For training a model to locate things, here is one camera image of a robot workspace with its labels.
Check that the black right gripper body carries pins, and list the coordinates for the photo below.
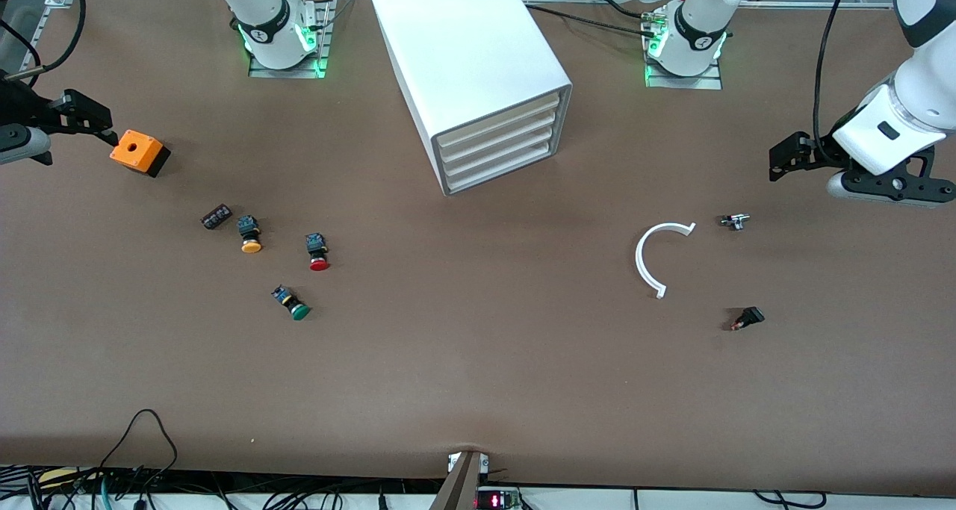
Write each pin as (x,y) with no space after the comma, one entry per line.
(22,110)

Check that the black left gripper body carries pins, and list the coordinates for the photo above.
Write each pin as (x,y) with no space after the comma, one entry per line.
(815,154)

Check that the green push button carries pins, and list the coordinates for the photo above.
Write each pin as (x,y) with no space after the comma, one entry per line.
(299,311)

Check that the white plastic bin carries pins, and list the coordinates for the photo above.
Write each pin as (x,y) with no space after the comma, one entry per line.
(498,165)

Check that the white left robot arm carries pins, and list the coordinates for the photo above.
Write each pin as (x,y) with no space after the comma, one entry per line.
(698,17)

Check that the black square push button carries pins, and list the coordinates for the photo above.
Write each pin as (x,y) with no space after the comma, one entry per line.
(750,316)

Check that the yellow push button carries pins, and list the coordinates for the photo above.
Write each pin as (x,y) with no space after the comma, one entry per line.
(249,230)

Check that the red push button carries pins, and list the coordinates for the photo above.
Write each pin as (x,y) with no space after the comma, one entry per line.
(317,250)

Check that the orange box with black base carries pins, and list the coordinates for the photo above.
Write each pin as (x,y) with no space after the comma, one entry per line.
(134,150)

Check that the black terminal block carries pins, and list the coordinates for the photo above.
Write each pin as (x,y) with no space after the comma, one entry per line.
(216,216)

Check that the red LED display module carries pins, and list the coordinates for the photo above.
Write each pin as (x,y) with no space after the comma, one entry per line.
(497,501)

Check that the aluminium table edge rail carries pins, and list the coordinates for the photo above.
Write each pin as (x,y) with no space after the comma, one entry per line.
(37,32)

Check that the white semicircular bracket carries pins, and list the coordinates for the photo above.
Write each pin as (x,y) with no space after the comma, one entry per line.
(638,259)

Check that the brown camera mount beam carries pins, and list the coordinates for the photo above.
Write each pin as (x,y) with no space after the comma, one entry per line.
(459,487)

